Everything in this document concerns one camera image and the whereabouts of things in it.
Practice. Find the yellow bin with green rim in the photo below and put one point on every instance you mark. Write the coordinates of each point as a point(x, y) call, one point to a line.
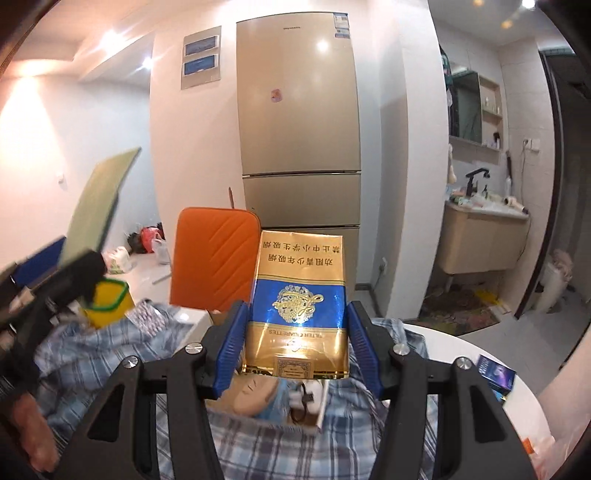
point(108, 314)

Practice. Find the gold blue cigarette pack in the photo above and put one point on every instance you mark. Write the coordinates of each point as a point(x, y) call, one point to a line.
point(295, 300)

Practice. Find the orange chair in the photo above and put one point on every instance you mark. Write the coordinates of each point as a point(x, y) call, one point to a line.
point(207, 263)

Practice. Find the blue plaid shirt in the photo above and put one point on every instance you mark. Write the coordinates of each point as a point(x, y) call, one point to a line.
point(120, 341)

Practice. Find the beige refrigerator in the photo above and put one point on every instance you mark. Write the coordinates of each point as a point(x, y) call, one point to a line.
point(300, 138)

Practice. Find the green pouch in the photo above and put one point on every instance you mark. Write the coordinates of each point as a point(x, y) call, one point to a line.
point(99, 207)

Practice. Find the patterned bath mat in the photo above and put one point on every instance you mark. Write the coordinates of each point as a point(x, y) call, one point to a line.
point(461, 307)

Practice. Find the white hair dryer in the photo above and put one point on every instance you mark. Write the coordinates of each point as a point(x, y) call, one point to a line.
point(516, 205)

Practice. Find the wooden stick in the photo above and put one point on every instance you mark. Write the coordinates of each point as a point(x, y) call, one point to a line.
point(230, 197)

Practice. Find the white plastic bag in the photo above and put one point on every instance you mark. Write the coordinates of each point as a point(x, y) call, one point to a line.
point(121, 262)
point(161, 251)

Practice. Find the studded silver pouch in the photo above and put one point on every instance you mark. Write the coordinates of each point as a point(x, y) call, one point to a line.
point(145, 318)

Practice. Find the black faucet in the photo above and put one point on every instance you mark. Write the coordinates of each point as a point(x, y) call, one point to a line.
point(475, 177)

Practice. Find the pink fridge magnet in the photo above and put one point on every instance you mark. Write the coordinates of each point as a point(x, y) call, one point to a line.
point(275, 95)

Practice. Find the pink plastic bag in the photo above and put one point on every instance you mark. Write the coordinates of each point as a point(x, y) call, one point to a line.
point(551, 457)

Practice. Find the blue face mask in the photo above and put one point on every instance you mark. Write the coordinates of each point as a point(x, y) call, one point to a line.
point(277, 410)

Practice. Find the beige sink vanity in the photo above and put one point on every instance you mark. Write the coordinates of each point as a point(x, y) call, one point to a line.
point(480, 244)

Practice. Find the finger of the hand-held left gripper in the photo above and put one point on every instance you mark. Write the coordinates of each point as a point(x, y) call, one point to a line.
point(78, 272)
point(39, 263)

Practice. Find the white wall socket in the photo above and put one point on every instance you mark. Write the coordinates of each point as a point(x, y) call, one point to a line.
point(531, 144)

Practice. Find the person's left hand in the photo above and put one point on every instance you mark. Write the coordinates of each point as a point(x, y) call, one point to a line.
point(32, 434)

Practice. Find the red plastic bag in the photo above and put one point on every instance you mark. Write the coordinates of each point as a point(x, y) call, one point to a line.
point(148, 239)

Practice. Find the cardboard box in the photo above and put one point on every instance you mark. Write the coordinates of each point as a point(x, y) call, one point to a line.
point(322, 406)

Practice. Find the beige pebble-shaped hand warmer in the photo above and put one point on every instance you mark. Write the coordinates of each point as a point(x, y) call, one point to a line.
point(249, 397)

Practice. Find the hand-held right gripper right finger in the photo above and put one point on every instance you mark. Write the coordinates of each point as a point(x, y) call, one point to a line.
point(364, 350)

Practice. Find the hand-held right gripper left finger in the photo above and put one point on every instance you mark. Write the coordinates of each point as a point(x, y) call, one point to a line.
point(231, 350)

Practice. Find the wall electrical panel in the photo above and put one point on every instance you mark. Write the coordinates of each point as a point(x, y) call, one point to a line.
point(201, 57)

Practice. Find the mirror cabinet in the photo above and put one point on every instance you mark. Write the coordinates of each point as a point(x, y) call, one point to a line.
point(466, 108)

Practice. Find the dark door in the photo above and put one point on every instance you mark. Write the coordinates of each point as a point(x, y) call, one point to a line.
point(552, 152)

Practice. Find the dark blue box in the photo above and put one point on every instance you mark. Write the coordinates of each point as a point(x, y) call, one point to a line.
point(496, 374)

